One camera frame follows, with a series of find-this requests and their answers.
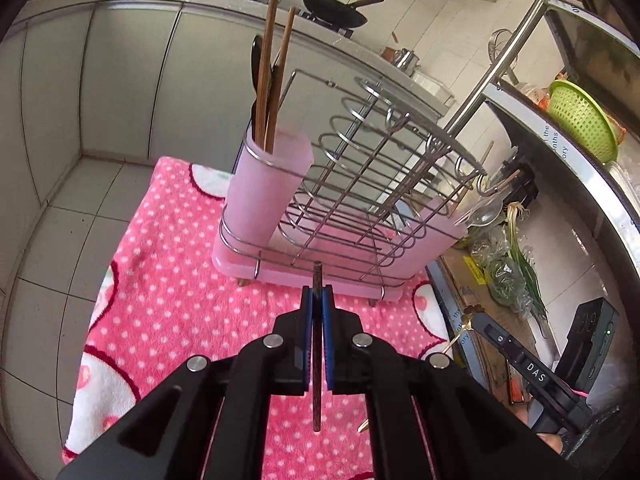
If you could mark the black spoon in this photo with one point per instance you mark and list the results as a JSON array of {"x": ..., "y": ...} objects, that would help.
[{"x": 254, "y": 66}]

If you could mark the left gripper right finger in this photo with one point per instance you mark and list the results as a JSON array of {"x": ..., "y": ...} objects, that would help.
[{"x": 429, "y": 419}]

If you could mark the pink plastic utensil cup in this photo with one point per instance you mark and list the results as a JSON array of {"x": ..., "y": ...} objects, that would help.
[{"x": 261, "y": 188}]

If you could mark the gas stove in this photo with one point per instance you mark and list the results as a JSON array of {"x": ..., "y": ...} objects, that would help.
[{"x": 304, "y": 13}]

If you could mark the steel kettle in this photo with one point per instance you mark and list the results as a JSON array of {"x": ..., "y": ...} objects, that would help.
[{"x": 406, "y": 61}]

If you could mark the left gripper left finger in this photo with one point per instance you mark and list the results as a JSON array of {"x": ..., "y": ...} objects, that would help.
[{"x": 207, "y": 419}]

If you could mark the lower kitchen cabinets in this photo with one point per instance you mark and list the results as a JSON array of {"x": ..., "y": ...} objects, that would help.
[{"x": 123, "y": 79}]

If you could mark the brown wooden chopstick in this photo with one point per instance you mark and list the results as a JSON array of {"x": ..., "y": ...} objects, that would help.
[
  {"x": 316, "y": 349},
  {"x": 264, "y": 73}
]

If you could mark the clear plastic bowl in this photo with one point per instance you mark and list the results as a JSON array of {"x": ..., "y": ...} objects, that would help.
[{"x": 480, "y": 217}]

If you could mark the green onions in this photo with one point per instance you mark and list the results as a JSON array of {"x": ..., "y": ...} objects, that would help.
[{"x": 514, "y": 211}]

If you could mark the green plastic colander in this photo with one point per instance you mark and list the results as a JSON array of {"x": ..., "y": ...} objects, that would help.
[{"x": 583, "y": 119}]

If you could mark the metal wire dish rack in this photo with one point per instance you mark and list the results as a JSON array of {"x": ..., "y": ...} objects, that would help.
[{"x": 380, "y": 155}]

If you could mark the black frying wok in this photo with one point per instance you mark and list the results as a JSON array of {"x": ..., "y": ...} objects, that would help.
[{"x": 340, "y": 14}]

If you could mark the metal shelf rack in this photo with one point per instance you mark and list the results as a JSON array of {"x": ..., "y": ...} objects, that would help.
[{"x": 595, "y": 201}]

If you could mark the pink plastic drip tray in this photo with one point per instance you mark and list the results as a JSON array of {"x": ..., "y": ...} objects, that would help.
[{"x": 358, "y": 257}]

